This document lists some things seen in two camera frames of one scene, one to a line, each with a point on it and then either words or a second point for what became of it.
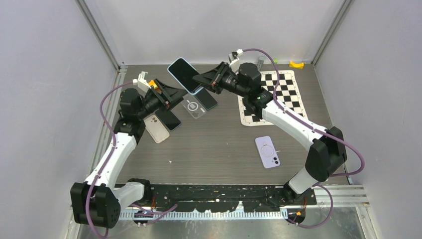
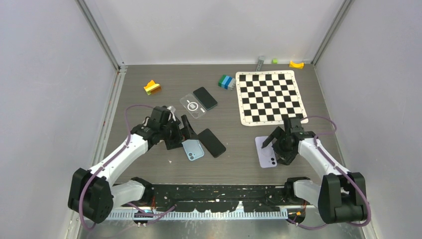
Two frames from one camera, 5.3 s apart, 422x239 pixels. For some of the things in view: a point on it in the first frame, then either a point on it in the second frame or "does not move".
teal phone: x=205 y=97 does not move
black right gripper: x=212 y=79 → x=285 y=158
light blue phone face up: x=183 y=72 → x=192 y=149
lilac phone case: x=266 y=152 does not move
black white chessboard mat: x=288 y=95 does not move
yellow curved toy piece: x=296 y=65 does not move
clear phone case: x=193 y=105 does not move
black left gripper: x=170 y=97 → x=176 y=142
